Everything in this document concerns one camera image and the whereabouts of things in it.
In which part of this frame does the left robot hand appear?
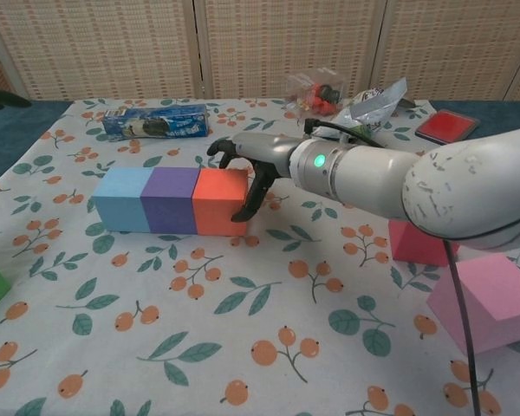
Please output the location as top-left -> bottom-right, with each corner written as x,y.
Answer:
0,88 -> 32,112

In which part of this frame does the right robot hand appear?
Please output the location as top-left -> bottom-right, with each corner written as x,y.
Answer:
206,132 -> 302,223

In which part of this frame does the orange foam cube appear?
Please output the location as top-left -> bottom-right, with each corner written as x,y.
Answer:
192,167 -> 250,237

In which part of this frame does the purple foam cube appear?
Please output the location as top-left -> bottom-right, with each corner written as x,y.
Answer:
140,167 -> 202,235

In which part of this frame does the light blue foam cube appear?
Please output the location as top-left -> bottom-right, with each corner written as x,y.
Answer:
91,167 -> 155,233

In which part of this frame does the red foam cube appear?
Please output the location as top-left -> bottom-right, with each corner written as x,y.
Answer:
388,218 -> 460,265

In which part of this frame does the pink foam cube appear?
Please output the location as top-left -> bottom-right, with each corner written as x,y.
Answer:
426,253 -> 520,357

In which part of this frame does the clear plastic toy box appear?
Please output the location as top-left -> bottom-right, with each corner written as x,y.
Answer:
284,68 -> 347,117

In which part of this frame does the silver snack bag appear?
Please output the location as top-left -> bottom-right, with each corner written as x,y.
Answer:
313,77 -> 407,140

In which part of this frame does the blue cookie box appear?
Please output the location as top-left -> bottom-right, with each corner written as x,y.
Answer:
101,103 -> 210,142

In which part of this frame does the woven bamboo folding screen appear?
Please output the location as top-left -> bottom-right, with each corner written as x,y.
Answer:
0,0 -> 520,103

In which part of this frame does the floral fruit print tablecloth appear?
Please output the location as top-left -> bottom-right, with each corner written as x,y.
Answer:
0,98 -> 520,416

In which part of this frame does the red ink pad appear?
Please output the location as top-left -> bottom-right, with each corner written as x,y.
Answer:
414,109 -> 478,146

